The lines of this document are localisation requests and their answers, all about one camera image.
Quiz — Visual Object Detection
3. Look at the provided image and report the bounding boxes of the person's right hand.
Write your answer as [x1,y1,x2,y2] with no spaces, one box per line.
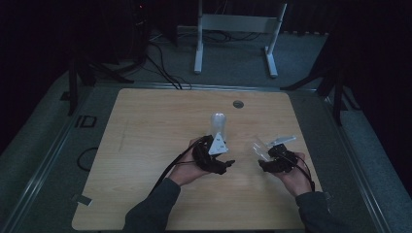
[274,151,314,198]

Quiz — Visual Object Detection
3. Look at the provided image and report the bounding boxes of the dark equipment tower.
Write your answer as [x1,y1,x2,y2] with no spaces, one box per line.
[96,0,151,66]

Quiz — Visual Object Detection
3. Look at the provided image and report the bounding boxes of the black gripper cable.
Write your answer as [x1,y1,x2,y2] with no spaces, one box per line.
[281,151,316,193]
[151,135,212,192]

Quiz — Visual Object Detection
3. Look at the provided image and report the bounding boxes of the person's left hand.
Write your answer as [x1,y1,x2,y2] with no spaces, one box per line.
[167,137,212,187]

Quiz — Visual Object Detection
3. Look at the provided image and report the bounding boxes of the stack of translucent cups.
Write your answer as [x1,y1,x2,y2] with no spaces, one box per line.
[209,112,227,141]

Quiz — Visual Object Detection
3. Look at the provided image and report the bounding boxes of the black tripod stand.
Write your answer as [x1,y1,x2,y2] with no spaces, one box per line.
[279,32,361,127]
[65,48,136,117]

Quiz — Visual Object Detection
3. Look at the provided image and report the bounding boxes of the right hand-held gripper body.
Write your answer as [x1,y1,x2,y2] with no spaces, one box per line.
[265,134,299,175]

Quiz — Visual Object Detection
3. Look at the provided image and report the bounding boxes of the black floor cables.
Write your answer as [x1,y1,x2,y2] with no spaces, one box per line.
[145,41,192,90]

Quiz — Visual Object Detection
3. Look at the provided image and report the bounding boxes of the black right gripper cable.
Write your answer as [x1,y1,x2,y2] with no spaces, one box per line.
[281,151,316,193]

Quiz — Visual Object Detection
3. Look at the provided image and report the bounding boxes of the clear plastic cup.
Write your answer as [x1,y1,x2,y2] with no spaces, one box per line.
[252,138,272,162]

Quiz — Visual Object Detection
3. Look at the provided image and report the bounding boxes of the white metal stand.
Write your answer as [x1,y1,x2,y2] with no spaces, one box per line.
[192,0,289,79]

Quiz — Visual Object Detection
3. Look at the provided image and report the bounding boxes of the black cable loop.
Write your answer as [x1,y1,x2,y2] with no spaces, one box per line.
[76,147,99,173]

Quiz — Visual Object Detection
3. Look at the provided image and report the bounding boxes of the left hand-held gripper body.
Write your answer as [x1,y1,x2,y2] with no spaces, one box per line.
[191,131,229,175]

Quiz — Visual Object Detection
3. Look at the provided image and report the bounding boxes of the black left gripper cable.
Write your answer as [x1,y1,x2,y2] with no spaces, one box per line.
[151,135,212,192]

